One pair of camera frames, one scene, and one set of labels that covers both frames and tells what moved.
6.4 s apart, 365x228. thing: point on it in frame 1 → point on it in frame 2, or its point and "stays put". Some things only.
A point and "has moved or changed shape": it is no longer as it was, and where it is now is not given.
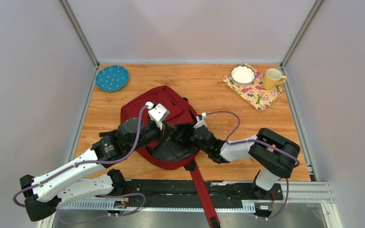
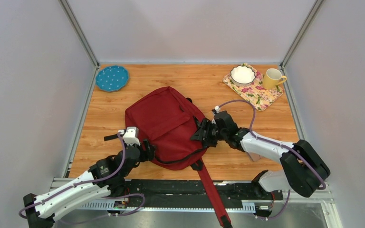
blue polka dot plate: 112,78 stays put
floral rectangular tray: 254,94 stays put
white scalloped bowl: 242,76 stays put
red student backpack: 177,146 has moved or changed shape
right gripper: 181,139 → 206,125
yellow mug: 272,78 stays put
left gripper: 167,130 → 148,154
